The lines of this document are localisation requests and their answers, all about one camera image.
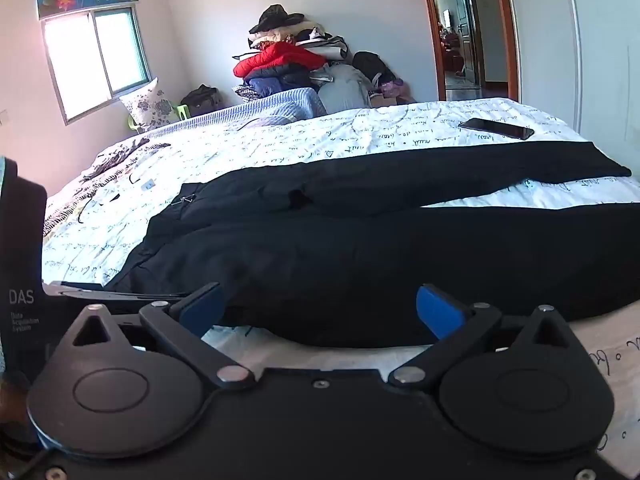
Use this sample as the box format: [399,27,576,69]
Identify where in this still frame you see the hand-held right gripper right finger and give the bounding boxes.
[390,284,583,390]

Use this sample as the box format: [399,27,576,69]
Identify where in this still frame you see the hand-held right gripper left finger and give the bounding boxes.
[59,282,256,391]

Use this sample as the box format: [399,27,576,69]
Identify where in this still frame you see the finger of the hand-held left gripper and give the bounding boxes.
[44,281,193,310]

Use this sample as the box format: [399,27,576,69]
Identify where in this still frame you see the black pants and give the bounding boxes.
[102,141,640,348]

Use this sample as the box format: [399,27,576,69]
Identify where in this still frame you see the patterned bedsheet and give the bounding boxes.
[42,160,116,238]

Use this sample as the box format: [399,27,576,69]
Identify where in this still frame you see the grey striped cloth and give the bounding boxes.
[82,137,171,181]

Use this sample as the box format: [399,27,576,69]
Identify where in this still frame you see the black smartphone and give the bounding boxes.
[458,118,535,141]

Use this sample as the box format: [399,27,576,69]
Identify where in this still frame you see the white script-printed quilt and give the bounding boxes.
[42,97,640,476]

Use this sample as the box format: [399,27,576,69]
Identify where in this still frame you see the floral white pillow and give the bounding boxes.
[119,77,181,133]

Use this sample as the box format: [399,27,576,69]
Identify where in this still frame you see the sliding window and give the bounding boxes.
[40,4,153,126]

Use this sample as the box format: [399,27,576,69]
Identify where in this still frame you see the green plastic chair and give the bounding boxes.
[127,102,193,133]

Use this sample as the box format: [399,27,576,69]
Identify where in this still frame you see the black bag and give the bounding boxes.
[180,85,223,116]

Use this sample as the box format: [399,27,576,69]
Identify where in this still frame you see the blue knit blanket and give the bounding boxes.
[145,87,326,136]

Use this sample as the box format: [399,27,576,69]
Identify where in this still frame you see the navy blue jacket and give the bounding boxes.
[243,67,313,96]

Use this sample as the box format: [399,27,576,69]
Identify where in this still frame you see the grey cloth bundle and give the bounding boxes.
[317,63,373,113]

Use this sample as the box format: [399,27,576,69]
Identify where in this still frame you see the black backpack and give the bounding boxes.
[352,51,398,86]

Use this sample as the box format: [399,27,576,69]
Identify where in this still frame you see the red puffer jacket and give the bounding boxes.
[233,41,328,78]

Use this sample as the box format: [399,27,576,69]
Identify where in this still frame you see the white wardrobe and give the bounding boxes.
[500,0,640,181]

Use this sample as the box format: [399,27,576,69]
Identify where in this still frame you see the pile of light clothes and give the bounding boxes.
[248,22,348,61]

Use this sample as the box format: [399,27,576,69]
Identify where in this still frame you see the dark wooden door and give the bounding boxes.
[452,0,483,83]

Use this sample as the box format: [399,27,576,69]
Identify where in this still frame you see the black hat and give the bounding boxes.
[248,4,306,35]

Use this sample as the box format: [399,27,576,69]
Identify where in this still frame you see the wooden door frame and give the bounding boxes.
[417,0,521,103]

